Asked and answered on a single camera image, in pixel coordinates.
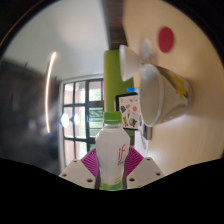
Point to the small blue-capped bottle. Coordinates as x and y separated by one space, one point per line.
130 89

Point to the hanging pendant lamps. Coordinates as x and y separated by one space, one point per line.
65 120

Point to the flat round red coaster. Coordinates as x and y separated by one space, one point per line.
165 39

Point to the long curved ceiling light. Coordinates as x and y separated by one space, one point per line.
49 90

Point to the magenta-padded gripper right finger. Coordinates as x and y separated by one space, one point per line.
143 171

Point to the white printed cup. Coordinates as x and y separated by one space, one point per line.
166 93

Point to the small black box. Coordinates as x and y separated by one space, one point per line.
148 132

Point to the black-framed tablet with pictures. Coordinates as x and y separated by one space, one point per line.
129 111

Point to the green upholstered bench back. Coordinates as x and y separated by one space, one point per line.
111 80

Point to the green-capped white drink bottle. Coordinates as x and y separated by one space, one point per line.
111 150

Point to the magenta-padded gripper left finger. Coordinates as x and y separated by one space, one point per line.
78 173

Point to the white ceramic bowl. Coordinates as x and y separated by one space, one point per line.
128 63

